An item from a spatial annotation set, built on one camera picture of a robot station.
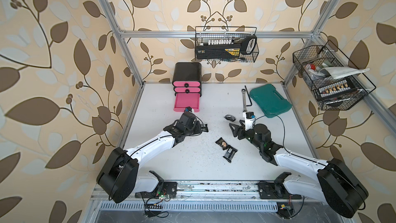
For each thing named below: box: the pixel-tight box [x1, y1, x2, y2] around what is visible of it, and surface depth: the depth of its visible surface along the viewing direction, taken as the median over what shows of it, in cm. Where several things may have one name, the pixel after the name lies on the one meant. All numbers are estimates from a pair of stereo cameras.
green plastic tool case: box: [249, 83, 293, 119], surface depth 109 cm
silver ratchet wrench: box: [241, 88, 248, 113], surface depth 114 cm
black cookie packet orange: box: [215, 137, 228, 151], surface depth 89 cm
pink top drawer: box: [172, 80, 201, 88], surface depth 102 cm
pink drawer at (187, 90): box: [174, 87, 201, 94], surface depth 107 cm
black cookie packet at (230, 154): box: [222, 147, 238, 164], surface depth 86 cm
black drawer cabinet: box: [172, 61, 203, 98], surface depth 107 cm
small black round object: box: [223, 114, 237, 122], surface depth 101 cm
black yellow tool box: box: [195, 35, 258, 60], surface depth 86 cm
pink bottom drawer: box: [173, 92, 201, 113], surface depth 110 cm
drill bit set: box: [317, 78, 358, 101], surface depth 68 cm
